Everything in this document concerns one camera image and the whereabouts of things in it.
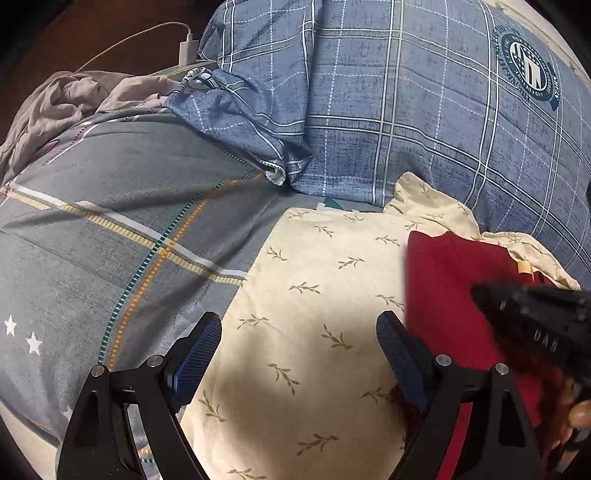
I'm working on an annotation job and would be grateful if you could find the white charger plug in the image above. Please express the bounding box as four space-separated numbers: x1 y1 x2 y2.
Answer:
179 28 200 65

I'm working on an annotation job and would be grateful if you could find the dark red garment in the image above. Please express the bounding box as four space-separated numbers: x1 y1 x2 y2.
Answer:
392 230 573 480

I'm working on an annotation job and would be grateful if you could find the person's right hand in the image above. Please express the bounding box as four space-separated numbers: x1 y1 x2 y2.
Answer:
568 401 591 432

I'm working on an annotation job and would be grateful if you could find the cream leaf-print pillow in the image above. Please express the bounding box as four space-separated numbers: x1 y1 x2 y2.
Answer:
178 172 583 480

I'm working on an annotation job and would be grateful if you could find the white charger cable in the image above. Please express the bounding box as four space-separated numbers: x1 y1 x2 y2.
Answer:
76 22 195 75

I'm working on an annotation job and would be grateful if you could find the crumpled grey-pink cloth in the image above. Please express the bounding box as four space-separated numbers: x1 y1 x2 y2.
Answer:
0 70 185 185

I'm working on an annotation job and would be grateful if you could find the blue plaid quilt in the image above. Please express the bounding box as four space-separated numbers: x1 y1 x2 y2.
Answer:
166 0 591 289

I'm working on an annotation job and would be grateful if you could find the grey plaid bed sheet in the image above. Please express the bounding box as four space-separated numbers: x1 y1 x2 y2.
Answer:
0 108 296 480

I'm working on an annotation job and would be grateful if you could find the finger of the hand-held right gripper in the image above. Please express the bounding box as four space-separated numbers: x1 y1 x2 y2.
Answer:
470 281 591 376

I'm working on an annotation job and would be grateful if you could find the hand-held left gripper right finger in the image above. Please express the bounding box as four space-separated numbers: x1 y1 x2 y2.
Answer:
376 311 543 480

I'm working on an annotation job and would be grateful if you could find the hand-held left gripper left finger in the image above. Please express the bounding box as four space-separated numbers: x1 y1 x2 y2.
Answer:
55 311 223 480

